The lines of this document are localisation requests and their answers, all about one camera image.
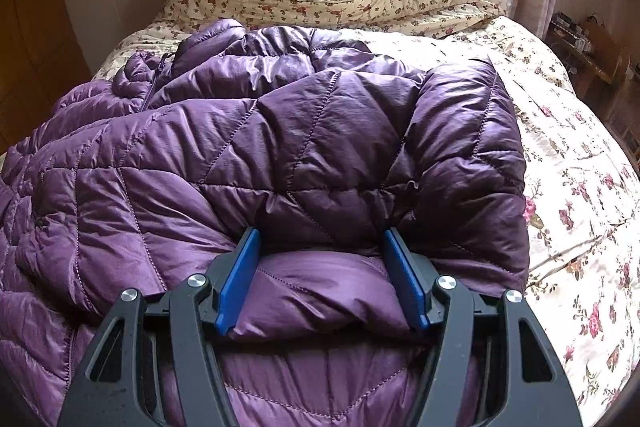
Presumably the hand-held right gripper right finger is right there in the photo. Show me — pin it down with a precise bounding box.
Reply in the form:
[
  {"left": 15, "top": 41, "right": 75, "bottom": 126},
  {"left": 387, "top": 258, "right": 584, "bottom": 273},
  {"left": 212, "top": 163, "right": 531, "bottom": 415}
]
[{"left": 382, "top": 227, "right": 584, "bottom": 427}]

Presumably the purple quilted down jacket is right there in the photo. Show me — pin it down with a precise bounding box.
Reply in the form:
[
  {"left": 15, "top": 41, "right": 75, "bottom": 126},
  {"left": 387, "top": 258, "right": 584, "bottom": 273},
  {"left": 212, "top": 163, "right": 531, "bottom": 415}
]
[{"left": 0, "top": 19, "right": 531, "bottom": 427}]

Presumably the floral quilt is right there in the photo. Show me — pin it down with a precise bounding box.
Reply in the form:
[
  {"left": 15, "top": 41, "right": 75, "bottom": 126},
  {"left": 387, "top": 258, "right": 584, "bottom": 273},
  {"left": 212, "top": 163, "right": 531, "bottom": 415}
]
[{"left": 91, "top": 0, "right": 640, "bottom": 427}]

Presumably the wooden side table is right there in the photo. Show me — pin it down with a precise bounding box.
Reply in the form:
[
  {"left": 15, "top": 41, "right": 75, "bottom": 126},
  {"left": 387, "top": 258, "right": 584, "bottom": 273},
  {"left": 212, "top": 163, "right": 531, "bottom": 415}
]
[{"left": 546, "top": 11, "right": 640, "bottom": 148}]

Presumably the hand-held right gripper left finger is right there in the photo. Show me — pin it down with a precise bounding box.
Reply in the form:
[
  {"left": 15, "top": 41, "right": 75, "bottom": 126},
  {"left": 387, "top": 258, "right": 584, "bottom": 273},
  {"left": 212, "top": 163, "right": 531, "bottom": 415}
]
[{"left": 57, "top": 227, "right": 262, "bottom": 427}]

